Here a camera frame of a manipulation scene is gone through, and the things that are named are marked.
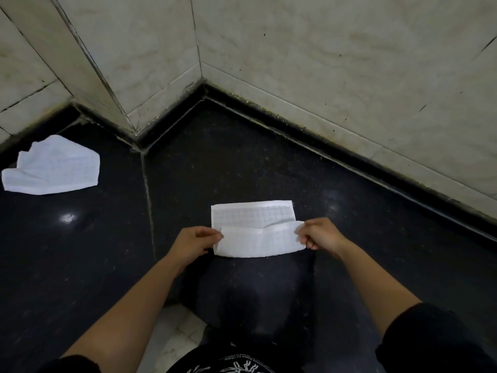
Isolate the person's right forearm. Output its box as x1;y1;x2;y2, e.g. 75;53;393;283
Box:
340;242;422;338

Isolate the group of white cloths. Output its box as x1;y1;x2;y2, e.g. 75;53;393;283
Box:
1;134;101;196

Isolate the white terry cloth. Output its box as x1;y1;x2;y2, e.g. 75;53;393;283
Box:
211;199;308;258

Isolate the person's left hand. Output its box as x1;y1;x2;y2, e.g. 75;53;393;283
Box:
165;226;225;270

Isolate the person's left forearm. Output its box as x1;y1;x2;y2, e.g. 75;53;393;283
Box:
62;256;187;373

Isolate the person's right hand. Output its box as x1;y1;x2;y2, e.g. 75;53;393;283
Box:
294;217;352;261

